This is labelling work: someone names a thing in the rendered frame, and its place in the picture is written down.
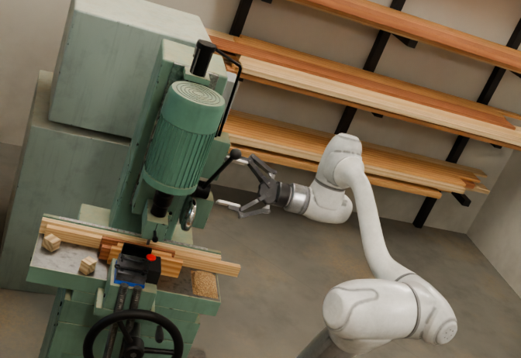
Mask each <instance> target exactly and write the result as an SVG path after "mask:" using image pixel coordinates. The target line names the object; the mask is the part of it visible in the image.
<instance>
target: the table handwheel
mask: <svg viewBox="0 0 521 358"><path fill-rule="evenodd" d="M128 319H142V320H147V321H150V322H154V323H157V324H158V325H161V326H162V327H163V328H165V329H166V330H167V331H168V332H169V334H170V335H171V337H172V339H173V341H174V349H158V348H150V347H144V341H143V340H142V339H141V338H140V323H139V322H134V326H133V330H132V331H131V332H130V333H128V331H127V329H126V327H125V325H124V323H123V320H128ZM113 323H117V325H118V327H119V328H120V330H121V332H122V334H123V336H124V338H125V340H126V341H125V342H124V344H123V356H122V357H121V358H143V355H144V353H153V354H164V355H172V357H171V358H181V357H182V354H183V349H184V343H183V339H182V336H181V333H180V331H179V330H178V328H177V326H176V325H175V324H174V323H173V322H172V321H171V320H169V319H168V318H166V317H164V316H163V315H161V314H158V313H156V312H152V311H148V310H143V309H127V310H122V311H118V312H114V313H112V314H110V315H107V316H105V317H104V318H102V319H100V320H99V321H97V322H96V323H95V324H94V325H93V326H92V327H91V328H90V330H89V331H88V333H87V335H86V337H85V340H84V343H83V357H84V358H94V355H93V351H92V347H93V343H94V341H95V338H96V337H97V335H98V334H99V333H100V332H101V331H102V330H103V329H105V328H106V327H108V326H109V325H111V324H113Z"/></svg>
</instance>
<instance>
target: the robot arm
mask: <svg viewBox="0 0 521 358"><path fill-rule="evenodd" d="M361 153H362V145H361V141H360V140H359V139H358V138H357V137H356V136H352V135H350V134H346V133H339V134H338V135H335V136H334V137H333V138H332V139H331V140H330V142H329V143H328V145H327V147H326V148H325V150H324V153H323V155H322V157H321V160H320V162H319V166H318V169H317V173H316V177H315V179H314V181H313V182H312V183H311V185H310V186H309V187H307V186H305V185H304V186H303V185H300V184H295V183H291V184H286V183H282V182H279V181H276V180H275V179H274V177H275V175H276V173H277V171H276V170H274V169H271V168H270V167H269V166H268V165H267V164H265V163H264V162H263V161H262V160H261V159H259V158H258V157H257V156H256V155H254V154H253V153H252V154H251V155H249V157H248V158H245V157H241V158H240V159H238V160H233V161H232V163H235V164H240V165H244V166H246V165H247V166H248V167H249V168H250V169H251V170H252V172H253V173H254V175H255V176H256V177H257V179H258V181H259V182H260V184H259V186H258V192H257V195H258V197H259V198H257V199H255V200H253V201H251V202H250V203H248V204H246V205H244V206H242V207H240V205H239V204H236V203H232V202H229V201H224V200H220V199H219V200H217V201H216V204H220V205H225V206H227V209H228V210H231V211H235V212H237V213H238V219H243V218H246V217H249V216H252V215H258V214H268V213H270V212H271V210H270V205H274V206H278V207H281V208H284V210H285V211H287V212H293V213H296V214H299V215H304V216H305V217H307V218H308V219H311V220H315V221H317V222H325V223H333V224H340V223H344V222H345V221H347V220H348V219H349V217H350V215H351V212H352V209H353V205H352V202H351V200H350V199H349V198H348V197H347V196H346V195H345V194H344V193H345V190H346V188H351V189H352V190H353V193H354V198H355V202H356V207H357V216H358V221H359V226H360V231H361V239H362V244H363V248H364V254H365V256H366V259H367V263H368V265H369V267H370V268H371V271H372V273H373V275H374V276H375V278H376V279H356V280H351V281H346V282H343V283H341V284H338V285H337V286H335V287H333V288H331V289H330V290H329V291H328V293H327V294H326V296H325V298H324V301H323V320H324V322H325V324H326V326H325V327H324V329H323V330H322V331H321V332H320V333H319V334H318V335H317V336H316V337H315V338H314V339H313V340H312V341H311V343H310V344H308V345H307V347H306V348H304V350H303V351H301V352H300V354H299V355H298V356H297V357H296V358H354V357H355V356H356V355H357V354H364V353H367V352H369V351H371V350H373V349H375V348H377V347H379V346H382V345H384V344H386V343H389V342H391V341H392V340H393V339H420V338H421V339H422V340H423V341H424V342H425V343H430V344H433V345H441V344H444V343H448V342H449V341H451V340H452V338H453V337H454V336H455V334H456V332H457V320H456V317H455V314H454V312H453V310H452V308H451V306H450V305H449V303H448V302H447V300H446V299H445V298H444V297H443V296H442V295H441V294H440V293H439V292H438V291H437V290H436V289H435V288H434V287H433V286H432V285H431V284H430V283H428V282H427V281H425V280H423V279H422V278H421V277H420V276H419V275H417V274H415V273H414V272H412V271H411V270H408V269H407V268H405V267H403V266H402V265H401V264H399V263H397V262H396V261H394V260H393V259H392V258H391V256H390V255H389V253H388V251H387V248H386V245H385V241H384V237H383V234H382V231H381V224H380V221H379V217H378V211H377V207H376V204H375V199H374V194H373V191H372V188H371V184H370V182H369V180H368V179H367V176H366V175H365V173H364V163H363V162H362V157H361ZM255 164H256V165H257V166H258V167H259V168H260V169H262V170H263V171H264V172H265V173H267V174H268V176H269V177H270V179H267V178H266V177H265V176H264V175H263V174H262V173H261V172H260V170H259V169H258V168H257V166H256V165H255ZM259 201H262V202H263V203H264V204H265V205H266V206H265V207H263V208H262V209H258V210H255V211H252V212H246V213H243V210H245V209H247V208H249V207H250V206H252V205H255V204H257V203H258V202H259Z"/></svg>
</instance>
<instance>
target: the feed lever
mask: <svg viewBox="0 0 521 358"><path fill-rule="evenodd" d="M229 155H230V157H229V159H228V160H227V161H226V162H225V163H224V164H223V165H222V166H221V167H220V168H219V169H218V170H217V171H216V172H215V173H214V174H213V175H212V176H211V177H210V178H209V179H208V180H207V181H198V185H197V188H196V190H195V192H193V193H192V196H193V197H196V198H202V199H207V198H208V196H209V192H210V189H211V184H210V183H211V182H212V181H213V180H214V179H215V178H216V177H217V176H218V175H219V174H220V173H221V172H222V171H223V170H224V169H225V168H226V167H227V166H228V165H229V164H230V163H231V162H232V161H233V160H238V159H240V158H241V156H242V153H241V151H240V150H239V149H237V148H234V149H232V150H231V151H230V154H229Z"/></svg>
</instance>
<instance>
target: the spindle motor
mask: <svg viewBox="0 0 521 358"><path fill-rule="evenodd" d="M225 107H226V104H225V100H224V98H223V97H222V96H221V95H220V94H219V93H217V92H216V91H213V90H212V89H210V88H207V87H206V86H203V85H200V84H196V83H193V82H189V81H176V82H174V83H173V84H172V85H171V86H170V87H169V88H168V91H167V95H166V98H165V100H164V105H163V108H162V110H161V114H160V118H159V120H158V123H157V128H156V130H155V133H154V137H153V140H152V143H151V145H150V149H149V152H148V155H147V159H146V162H145V165H144V167H143V171H142V176H143V179H144V180H145V181H146V182H147V183H148V184H149V185H150V186H151V187H153V188H155V189H157V190H158V191H162V192H164V193H167V194H172V195H189V194H192V193H193V192H195V190H196V188H197V185H198V181H199V179H200V177H201V174H202V170H203V168H204V166H205V162H206V159H207V157H208V155H209V151H210V148H211V146H212V142H213V140H214V138H215V135H216V131H217V129H218V127H219V123H220V120H221V118H222V116H223V112H224V110H225Z"/></svg>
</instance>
